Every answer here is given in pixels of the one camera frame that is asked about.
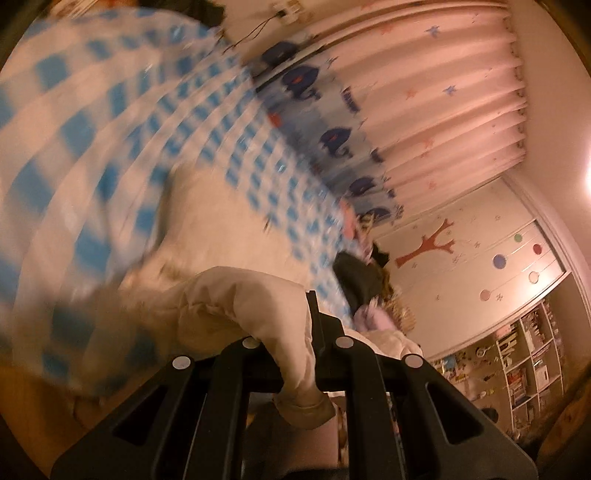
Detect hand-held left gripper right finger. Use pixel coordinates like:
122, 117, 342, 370
306, 290, 539, 480

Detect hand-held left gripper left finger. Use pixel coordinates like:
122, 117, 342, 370
51, 337, 283, 480

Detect white quilted jacket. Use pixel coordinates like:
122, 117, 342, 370
111, 166, 426, 430

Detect dark clothes pile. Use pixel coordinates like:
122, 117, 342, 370
332, 242, 393, 315

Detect pink clothes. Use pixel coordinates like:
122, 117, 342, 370
342, 203, 370, 241

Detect lavender cloth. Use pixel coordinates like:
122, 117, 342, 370
355, 300, 398, 333

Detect white wardrobe with tree decal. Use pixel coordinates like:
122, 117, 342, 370
369, 180, 573, 361

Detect white bookshelf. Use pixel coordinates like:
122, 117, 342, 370
429, 272, 583, 439

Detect whale pattern curtain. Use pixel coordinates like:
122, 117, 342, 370
295, 0, 532, 217

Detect blue white checked blanket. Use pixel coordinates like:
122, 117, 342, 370
0, 4, 365, 398

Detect black cable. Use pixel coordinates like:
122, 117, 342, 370
228, 9, 282, 47

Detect white wall socket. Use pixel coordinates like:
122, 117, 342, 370
272, 0, 305, 19

